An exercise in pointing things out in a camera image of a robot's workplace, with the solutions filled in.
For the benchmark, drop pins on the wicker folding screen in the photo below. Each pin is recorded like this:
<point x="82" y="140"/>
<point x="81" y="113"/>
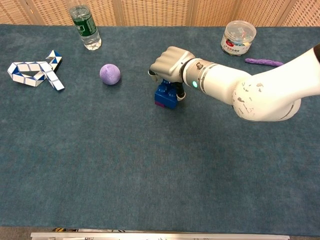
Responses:
<point x="155" y="12"/>

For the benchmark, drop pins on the blue white snake puzzle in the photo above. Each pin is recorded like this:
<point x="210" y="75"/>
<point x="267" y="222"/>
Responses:
<point x="51" y="75"/>

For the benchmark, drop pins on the teal felt table cloth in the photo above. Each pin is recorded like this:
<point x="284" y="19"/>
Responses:
<point x="125" y="162"/>

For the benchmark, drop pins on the clear water bottle green label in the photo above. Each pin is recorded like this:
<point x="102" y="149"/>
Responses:
<point x="86" y="27"/>

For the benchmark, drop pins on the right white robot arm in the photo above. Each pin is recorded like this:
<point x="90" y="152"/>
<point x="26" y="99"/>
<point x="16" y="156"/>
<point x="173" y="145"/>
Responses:
<point x="250" y="90"/>

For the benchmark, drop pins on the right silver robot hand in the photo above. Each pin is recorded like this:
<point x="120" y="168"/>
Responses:
<point x="170" y="62"/>

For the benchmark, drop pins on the clear plastic jar of clips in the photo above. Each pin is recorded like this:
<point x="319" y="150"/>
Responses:
<point x="237" y="40"/>

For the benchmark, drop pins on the aluminium rail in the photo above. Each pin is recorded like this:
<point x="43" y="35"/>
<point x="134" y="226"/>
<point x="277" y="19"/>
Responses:
<point x="160" y="236"/>

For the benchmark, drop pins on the blue toy brick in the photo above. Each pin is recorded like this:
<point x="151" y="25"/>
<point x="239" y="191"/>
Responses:
<point x="166" y="96"/>

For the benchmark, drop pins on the lilac ball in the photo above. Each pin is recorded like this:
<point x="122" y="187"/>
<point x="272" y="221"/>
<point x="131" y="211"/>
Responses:
<point x="110" y="74"/>

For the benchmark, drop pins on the purple clay strip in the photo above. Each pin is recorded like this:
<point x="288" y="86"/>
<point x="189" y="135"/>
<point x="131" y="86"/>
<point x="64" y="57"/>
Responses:
<point x="262" y="62"/>

